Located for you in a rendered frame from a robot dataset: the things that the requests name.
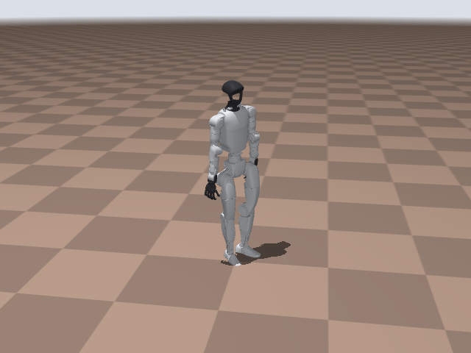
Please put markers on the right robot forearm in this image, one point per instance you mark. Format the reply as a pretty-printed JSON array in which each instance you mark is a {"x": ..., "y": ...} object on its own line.
[{"x": 214, "y": 163}]

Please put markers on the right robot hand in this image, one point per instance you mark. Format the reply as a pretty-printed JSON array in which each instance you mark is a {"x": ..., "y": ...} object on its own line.
[{"x": 211, "y": 188}]

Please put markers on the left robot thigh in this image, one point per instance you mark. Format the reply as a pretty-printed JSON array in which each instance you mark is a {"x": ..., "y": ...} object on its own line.
[{"x": 251, "y": 188}]

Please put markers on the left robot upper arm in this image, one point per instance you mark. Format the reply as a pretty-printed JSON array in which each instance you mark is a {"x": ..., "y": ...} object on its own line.
[{"x": 253, "y": 135}]

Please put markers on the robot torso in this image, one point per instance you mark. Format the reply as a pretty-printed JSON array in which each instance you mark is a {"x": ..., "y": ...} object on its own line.
[{"x": 234, "y": 137}]

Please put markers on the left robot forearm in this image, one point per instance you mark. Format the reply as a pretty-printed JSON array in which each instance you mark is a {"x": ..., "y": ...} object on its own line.
[{"x": 253, "y": 151}]

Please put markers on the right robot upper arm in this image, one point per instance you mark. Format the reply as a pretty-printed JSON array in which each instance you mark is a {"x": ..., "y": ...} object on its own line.
[{"x": 216, "y": 123}]

